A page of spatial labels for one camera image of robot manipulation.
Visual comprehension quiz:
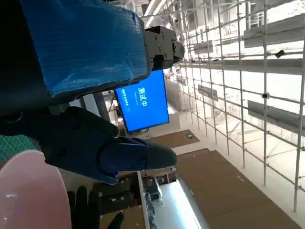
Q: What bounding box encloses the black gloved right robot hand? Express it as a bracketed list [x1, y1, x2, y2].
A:
[67, 186, 124, 229]

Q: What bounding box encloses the blue screen monitor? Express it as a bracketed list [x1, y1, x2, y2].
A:
[113, 70, 170, 134]

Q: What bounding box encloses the pink bowl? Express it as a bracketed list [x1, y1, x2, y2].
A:
[0, 149, 72, 229]

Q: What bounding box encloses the green cutting mat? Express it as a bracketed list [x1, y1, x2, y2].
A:
[0, 134, 43, 165]

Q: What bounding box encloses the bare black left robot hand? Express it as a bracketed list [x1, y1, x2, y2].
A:
[0, 0, 185, 186]

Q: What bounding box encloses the white pipe frame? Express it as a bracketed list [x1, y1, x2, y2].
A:
[142, 0, 305, 215]

